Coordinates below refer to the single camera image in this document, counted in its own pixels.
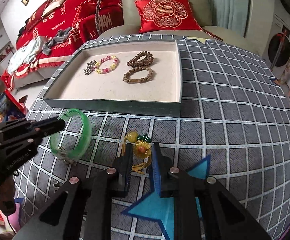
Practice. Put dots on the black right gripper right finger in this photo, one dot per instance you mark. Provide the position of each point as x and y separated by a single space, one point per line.
171 182

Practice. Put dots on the red blanket with lettering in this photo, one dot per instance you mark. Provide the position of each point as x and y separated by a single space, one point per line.
88 19

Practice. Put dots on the blue star sticker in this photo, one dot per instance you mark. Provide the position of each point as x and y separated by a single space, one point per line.
161 210

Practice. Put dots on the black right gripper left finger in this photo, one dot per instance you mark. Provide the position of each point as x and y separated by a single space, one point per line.
114 182

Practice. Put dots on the grey jewelry tray beige lining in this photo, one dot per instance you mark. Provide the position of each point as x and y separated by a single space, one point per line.
161 96

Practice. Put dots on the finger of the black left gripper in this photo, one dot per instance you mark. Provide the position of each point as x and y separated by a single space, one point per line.
44 128

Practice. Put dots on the red embroidered cushion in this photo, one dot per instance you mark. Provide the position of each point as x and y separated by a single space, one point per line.
159 15

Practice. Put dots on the grey cloth on blanket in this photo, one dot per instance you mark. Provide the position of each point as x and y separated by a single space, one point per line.
61 37

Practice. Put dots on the green leather armchair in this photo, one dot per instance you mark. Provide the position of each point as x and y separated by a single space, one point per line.
202 14

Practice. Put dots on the white washing machine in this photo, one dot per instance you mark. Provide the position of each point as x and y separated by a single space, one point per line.
277 51

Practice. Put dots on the blue grid tablecloth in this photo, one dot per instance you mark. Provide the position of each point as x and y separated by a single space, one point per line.
230 110

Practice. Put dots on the green translucent bangle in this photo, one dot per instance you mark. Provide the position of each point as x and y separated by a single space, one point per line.
73 142

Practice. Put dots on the silver crystal hair clip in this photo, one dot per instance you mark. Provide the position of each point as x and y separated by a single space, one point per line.
90 67

